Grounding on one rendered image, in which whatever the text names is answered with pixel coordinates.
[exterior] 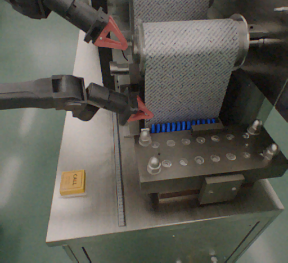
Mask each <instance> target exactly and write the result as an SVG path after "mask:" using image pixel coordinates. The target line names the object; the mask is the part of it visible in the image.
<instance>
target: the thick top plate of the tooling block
mask: <svg viewBox="0 0 288 263"><path fill-rule="evenodd" d="M249 125H250V124H244V125H232V126H224V131H223V132H217V133H206V134H200V135H192V133H191V130H179V131H167V132H161V133H150V136H151V144H150V145H149V146H142V145H140V144H139V139H140V134H137V135H134V150H135V154H136V163H137V171H138V180H139V188H140V193H141V195H142V194H147V193H156V192H165V191H174V190H180V189H189V188H198V187H201V186H202V184H203V180H204V177H209V176H218V175H227V174H237V173H242V174H243V176H244V178H245V180H244V182H245V181H250V180H259V179H269V178H278V177H282V176H283V175H284V173H285V172H286V170H287V169H288V160H287V158H286V156H285V155H284V154H283V152H282V151H281V150H280V154H279V156H278V159H277V160H276V161H270V160H268V159H266V158H265V157H264V156H263V152H264V151H265V150H266V149H267V147H269V146H270V144H272V143H275V141H274V140H273V139H272V137H271V136H270V134H269V132H267V130H266V129H265V128H264V126H263V125H261V130H260V133H259V135H252V134H251V133H249V132H248V130H247V128H248V126H249ZM152 156H157V157H158V158H159V160H160V163H161V172H160V173H159V174H157V175H151V174H150V173H149V172H148V171H147V166H148V164H149V160H150V158H151V157H152Z"/></svg>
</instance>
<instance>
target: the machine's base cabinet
mask: <svg viewBox="0 0 288 263"><path fill-rule="evenodd" d="M276 217H278V215H272V216H264V217H256V218H251V219H247V220H239V221H232V222H226V223H219V224H210V225H202V226H195V227H189V228H182V229H173V230H165V231H161V232H157V233H148V234H140V235H132V236H127V237H119V238H111V239H103V240H99V241H90V242H82V243H74V244H70V245H65V246H62V248H63V249H64V250H65V252H66V253H67V255H68V257H69V258H70V259H71V260H72V262H73V263H213V262H212V261H211V258H212V257H216V258H217V260H218V261H217V262H216V263H235V262H236V261H237V260H238V259H239V258H240V257H241V256H242V255H243V254H244V253H245V252H246V250H247V249H248V248H249V247H250V246H251V245H252V244H253V243H254V242H255V241H256V240H257V239H258V238H259V236H260V235H261V234H262V233H263V232H264V230H266V229H267V228H268V227H269V226H270V225H271V223H272V222H273V221H274V220H275V218H276Z"/></svg>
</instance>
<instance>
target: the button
mask: <svg viewBox="0 0 288 263"><path fill-rule="evenodd" d="M85 187H86V172H85V170H84V169H82V170H72V171H67V172H62V176H61V184H60V188H59V193H60V194H61V196H67V194H77V193H85Z"/></svg>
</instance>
